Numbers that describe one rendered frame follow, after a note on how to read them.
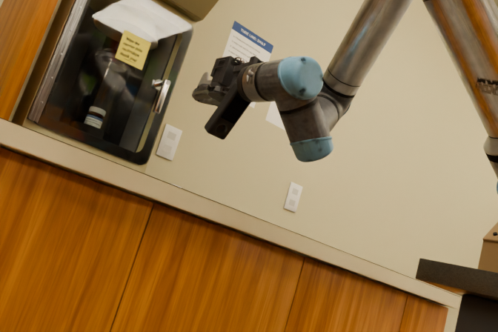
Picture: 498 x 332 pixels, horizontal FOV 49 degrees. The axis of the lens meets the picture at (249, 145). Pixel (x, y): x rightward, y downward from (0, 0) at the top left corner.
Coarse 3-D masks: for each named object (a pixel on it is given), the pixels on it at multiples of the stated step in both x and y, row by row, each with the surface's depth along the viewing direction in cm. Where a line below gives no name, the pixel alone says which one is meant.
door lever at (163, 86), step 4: (156, 80) 139; (160, 80) 140; (164, 80) 136; (168, 80) 135; (156, 84) 139; (160, 84) 138; (164, 84) 135; (168, 84) 135; (156, 88) 139; (160, 88) 140; (164, 88) 135; (160, 92) 135; (164, 92) 135; (160, 96) 134; (164, 96) 135; (156, 100) 135; (160, 100) 134; (164, 100) 135; (156, 104) 134; (160, 104) 134; (156, 108) 134; (160, 108) 134; (156, 112) 134
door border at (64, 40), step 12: (84, 0) 128; (72, 24) 126; (60, 36) 124; (72, 36) 126; (60, 48) 124; (60, 60) 124; (48, 84) 123; (36, 96) 121; (36, 108) 121; (36, 120) 121
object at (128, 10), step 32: (96, 0) 130; (128, 0) 134; (96, 32) 130; (160, 32) 140; (192, 32) 146; (64, 64) 125; (96, 64) 130; (128, 64) 135; (160, 64) 140; (64, 96) 125; (96, 96) 130; (128, 96) 135; (64, 128) 125; (96, 128) 130; (128, 128) 135; (128, 160) 135
